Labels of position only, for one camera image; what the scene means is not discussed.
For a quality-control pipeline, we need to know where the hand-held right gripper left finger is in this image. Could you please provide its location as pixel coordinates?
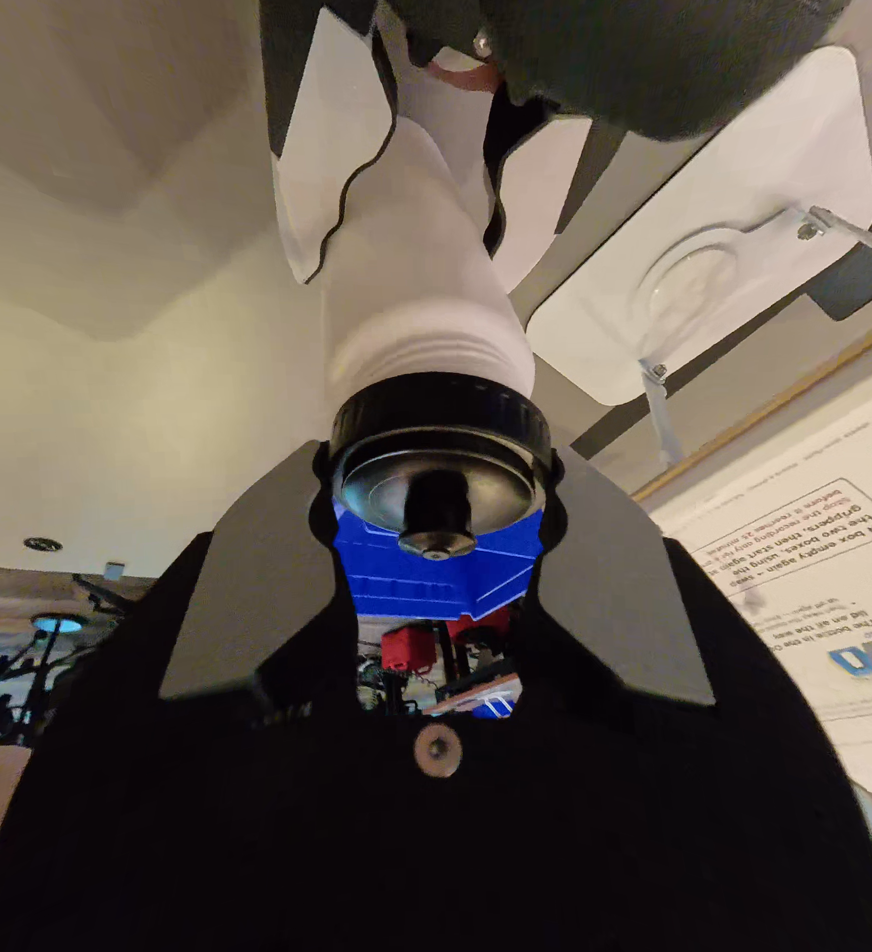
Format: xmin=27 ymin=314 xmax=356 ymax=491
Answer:
xmin=160 ymin=442 xmax=363 ymax=706

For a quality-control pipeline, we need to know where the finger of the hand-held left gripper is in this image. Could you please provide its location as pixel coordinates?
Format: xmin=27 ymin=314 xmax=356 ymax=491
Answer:
xmin=270 ymin=8 xmax=401 ymax=287
xmin=481 ymin=108 xmax=598 ymax=296

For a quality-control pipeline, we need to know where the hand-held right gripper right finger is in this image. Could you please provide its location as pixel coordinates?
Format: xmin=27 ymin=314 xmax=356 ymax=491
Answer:
xmin=514 ymin=447 xmax=718 ymax=712

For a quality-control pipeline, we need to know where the white bottle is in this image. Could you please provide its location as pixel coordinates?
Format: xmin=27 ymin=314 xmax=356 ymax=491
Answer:
xmin=323 ymin=53 xmax=538 ymax=425

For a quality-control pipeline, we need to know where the blue plastic bin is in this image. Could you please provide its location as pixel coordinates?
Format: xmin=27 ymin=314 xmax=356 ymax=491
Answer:
xmin=332 ymin=506 xmax=547 ymax=623

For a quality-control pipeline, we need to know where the black bottle lid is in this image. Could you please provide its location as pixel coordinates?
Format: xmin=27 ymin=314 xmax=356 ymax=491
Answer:
xmin=328 ymin=372 xmax=556 ymax=562

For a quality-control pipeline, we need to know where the clear round stand foot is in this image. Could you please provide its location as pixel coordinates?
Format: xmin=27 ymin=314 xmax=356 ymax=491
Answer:
xmin=637 ymin=209 xmax=824 ymax=351

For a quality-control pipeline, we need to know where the red container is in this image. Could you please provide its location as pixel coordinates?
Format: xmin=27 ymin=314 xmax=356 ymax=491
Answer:
xmin=380 ymin=607 xmax=514 ymax=678

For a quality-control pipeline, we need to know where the printed paper sheet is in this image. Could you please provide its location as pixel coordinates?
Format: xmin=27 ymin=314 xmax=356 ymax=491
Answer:
xmin=652 ymin=372 xmax=872 ymax=812

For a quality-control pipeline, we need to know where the black round base pole stand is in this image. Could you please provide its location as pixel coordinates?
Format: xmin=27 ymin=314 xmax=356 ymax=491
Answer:
xmin=5 ymin=610 xmax=92 ymax=730

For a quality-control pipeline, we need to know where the wooden display board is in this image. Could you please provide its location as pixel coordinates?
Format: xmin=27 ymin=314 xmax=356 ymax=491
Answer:
xmin=630 ymin=305 xmax=872 ymax=819

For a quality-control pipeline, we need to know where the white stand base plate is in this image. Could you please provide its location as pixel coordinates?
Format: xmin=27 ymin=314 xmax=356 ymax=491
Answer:
xmin=526 ymin=45 xmax=872 ymax=409

